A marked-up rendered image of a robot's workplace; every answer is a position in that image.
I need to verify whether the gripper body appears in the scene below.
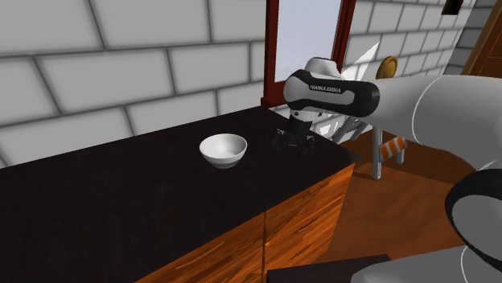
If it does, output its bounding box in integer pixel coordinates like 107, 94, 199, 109
287, 117, 314, 139

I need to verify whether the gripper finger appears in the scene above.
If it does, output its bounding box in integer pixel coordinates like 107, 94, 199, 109
272, 128, 294, 154
296, 134, 317, 160

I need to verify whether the white bowl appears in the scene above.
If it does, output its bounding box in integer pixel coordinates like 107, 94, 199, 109
199, 133, 249, 170

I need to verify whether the wooden drawer cabinet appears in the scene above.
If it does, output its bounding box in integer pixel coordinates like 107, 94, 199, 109
134, 162, 356, 283

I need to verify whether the red framed window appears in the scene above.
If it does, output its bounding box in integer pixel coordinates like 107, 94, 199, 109
260, 0, 357, 109

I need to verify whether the brown wooden door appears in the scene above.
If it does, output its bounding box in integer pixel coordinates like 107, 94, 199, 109
461, 0, 502, 78

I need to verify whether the round brown wall ornament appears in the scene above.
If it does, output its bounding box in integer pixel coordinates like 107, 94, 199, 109
375, 55, 399, 80

